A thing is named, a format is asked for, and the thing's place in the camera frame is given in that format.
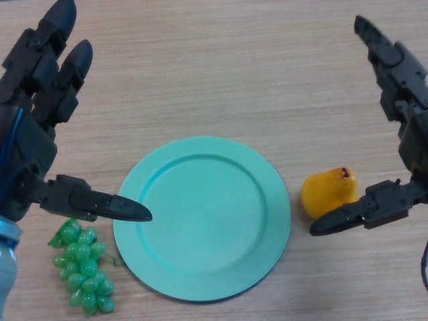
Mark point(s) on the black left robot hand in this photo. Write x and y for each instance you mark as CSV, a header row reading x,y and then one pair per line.
x,y
30,157

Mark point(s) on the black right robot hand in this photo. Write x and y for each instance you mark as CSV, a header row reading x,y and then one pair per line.
x,y
408,87

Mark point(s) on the yellow pear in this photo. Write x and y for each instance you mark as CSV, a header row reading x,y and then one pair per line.
x,y
326,194

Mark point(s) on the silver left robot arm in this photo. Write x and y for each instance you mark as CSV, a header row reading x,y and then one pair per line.
x,y
6,261

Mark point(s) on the green round plate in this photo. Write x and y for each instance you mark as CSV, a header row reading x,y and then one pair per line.
x,y
204,227

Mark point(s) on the green grape bunch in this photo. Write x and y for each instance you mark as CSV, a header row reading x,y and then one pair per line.
x,y
83,267

